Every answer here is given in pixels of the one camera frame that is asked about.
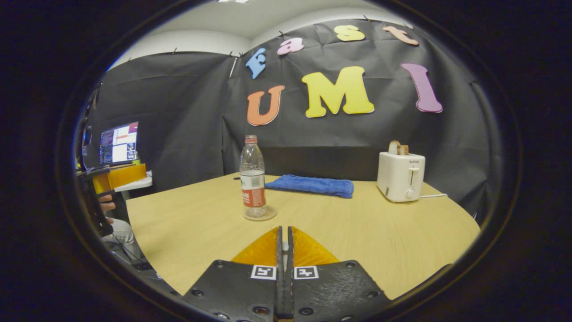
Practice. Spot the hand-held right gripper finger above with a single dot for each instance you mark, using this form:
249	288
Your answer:
279	268
290	268

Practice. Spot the round wooden coaster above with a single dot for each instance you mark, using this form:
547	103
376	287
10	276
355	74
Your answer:
270	214

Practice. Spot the clear plastic water bottle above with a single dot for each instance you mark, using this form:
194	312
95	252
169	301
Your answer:
253	179

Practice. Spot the white side table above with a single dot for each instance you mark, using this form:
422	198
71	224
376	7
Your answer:
136	184

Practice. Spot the person's trouser leg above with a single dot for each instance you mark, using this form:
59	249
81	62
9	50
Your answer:
125	235

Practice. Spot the black backdrop cloth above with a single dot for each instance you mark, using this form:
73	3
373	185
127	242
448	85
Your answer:
187	116

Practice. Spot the green bottle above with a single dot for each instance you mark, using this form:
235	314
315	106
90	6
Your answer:
135	158

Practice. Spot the toast slice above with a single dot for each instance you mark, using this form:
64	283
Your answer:
395	147

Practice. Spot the white teacup lid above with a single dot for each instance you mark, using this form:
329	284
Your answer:
285	246

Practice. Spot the computer monitor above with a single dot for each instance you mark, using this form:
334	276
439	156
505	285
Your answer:
119	144

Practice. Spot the white toaster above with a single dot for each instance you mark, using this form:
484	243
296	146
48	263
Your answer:
400	176

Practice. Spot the blue towel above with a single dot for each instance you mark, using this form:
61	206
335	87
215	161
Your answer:
313	185

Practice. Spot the ceiling light panel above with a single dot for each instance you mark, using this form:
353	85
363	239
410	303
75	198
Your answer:
234	1

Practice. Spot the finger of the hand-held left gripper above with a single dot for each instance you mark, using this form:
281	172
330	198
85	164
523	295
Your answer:
103	171

